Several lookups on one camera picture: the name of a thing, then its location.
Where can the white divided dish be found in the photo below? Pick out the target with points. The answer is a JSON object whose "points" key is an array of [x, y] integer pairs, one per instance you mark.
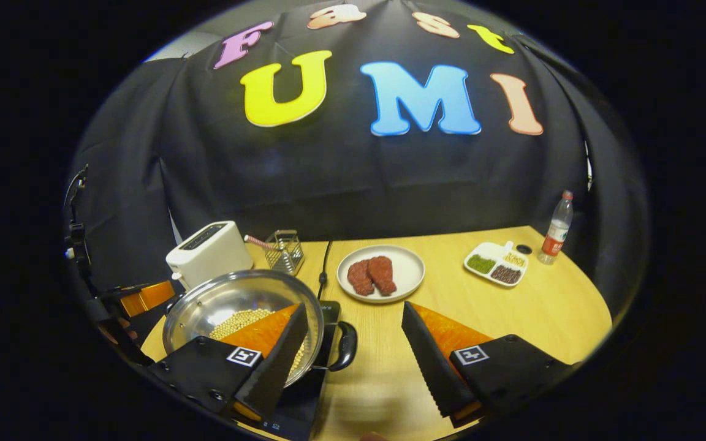
{"points": [[491, 248]]}

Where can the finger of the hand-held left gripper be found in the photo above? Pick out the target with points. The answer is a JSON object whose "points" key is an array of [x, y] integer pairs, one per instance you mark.
{"points": [[144, 297]]}

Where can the stainless steel pot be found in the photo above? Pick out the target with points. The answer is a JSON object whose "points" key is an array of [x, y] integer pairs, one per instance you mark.
{"points": [[230, 297]]}

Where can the white toaster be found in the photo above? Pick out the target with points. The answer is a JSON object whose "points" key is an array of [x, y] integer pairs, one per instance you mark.
{"points": [[209, 254]]}

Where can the black induction cooktop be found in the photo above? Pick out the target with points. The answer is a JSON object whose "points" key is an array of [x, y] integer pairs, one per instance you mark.
{"points": [[304, 404]]}

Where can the pink striped stick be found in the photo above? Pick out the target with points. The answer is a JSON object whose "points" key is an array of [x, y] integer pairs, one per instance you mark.
{"points": [[258, 242]]}

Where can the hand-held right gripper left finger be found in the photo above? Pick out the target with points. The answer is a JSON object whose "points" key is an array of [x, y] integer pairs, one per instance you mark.
{"points": [[276, 361]]}

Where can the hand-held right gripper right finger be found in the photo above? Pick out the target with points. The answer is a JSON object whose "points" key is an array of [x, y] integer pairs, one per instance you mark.
{"points": [[425, 361]]}

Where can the small yellow beans pile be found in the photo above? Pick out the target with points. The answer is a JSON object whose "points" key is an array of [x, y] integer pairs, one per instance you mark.
{"points": [[515, 259]]}

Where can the dark red beans pile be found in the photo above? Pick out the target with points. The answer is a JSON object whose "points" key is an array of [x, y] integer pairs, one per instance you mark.
{"points": [[506, 274]]}

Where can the red meat piece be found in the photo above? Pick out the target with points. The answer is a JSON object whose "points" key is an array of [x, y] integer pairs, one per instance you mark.
{"points": [[383, 274], [360, 278]]}

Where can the black table grommet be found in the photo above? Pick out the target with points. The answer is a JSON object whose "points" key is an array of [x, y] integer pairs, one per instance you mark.
{"points": [[524, 249]]}

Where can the soybeans in pot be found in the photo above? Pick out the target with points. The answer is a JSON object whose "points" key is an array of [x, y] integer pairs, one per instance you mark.
{"points": [[239, 321]]}

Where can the round white plate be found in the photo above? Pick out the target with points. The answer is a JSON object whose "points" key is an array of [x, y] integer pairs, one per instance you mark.
{"points": [[411, 269]]}

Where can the clear water bottle red label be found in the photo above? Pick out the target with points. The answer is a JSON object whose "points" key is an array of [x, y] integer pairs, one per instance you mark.
{"points": [[556, 236]]}

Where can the green mung beans pile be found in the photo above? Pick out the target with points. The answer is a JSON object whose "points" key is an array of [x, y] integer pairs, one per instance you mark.
{"points": [[482, 264]]}

